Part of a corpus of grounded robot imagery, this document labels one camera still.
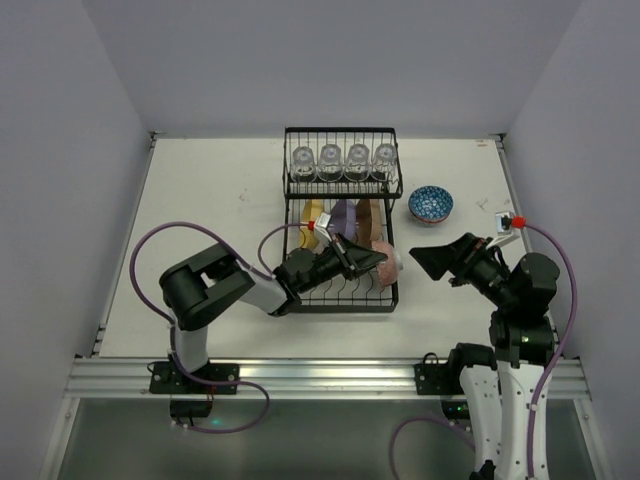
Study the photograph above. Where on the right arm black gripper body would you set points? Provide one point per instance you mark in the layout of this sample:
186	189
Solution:
460	257

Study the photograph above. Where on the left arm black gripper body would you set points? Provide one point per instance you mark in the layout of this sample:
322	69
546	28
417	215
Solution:
341	257

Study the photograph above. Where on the pink floral patterned bowl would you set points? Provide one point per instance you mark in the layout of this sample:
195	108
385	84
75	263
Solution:
387	271

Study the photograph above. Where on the purple square plate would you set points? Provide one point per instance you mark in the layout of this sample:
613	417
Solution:
343	219

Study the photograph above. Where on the blue patterned bowl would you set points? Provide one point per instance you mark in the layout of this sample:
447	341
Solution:
431	204

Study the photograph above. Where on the yellow square panda plate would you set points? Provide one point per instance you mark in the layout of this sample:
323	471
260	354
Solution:
313	208

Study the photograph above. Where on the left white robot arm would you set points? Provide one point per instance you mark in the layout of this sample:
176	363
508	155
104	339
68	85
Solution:
198	290

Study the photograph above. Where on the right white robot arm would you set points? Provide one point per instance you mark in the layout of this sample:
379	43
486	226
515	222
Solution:
505	383

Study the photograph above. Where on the brown square plate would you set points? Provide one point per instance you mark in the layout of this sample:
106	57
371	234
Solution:
369	221

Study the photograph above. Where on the clear drinking glass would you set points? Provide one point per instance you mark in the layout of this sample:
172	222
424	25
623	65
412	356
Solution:
383	162
357	163
330	166
303	165

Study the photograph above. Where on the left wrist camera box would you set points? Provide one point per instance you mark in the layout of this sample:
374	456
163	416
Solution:
320	227

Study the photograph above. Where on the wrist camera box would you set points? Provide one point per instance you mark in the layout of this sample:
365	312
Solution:
320	227
508	229

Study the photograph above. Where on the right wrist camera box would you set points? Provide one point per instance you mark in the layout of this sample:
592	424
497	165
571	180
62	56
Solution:
508	229

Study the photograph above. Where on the black wire dish rack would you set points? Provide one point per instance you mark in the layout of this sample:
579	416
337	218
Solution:
362	295

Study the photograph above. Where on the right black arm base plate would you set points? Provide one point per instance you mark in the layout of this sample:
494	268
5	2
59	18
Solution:
434	375

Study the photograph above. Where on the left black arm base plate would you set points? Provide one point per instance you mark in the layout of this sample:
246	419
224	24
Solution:
167	379

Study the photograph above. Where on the aluminium mounting rail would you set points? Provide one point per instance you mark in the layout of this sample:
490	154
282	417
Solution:
284	379

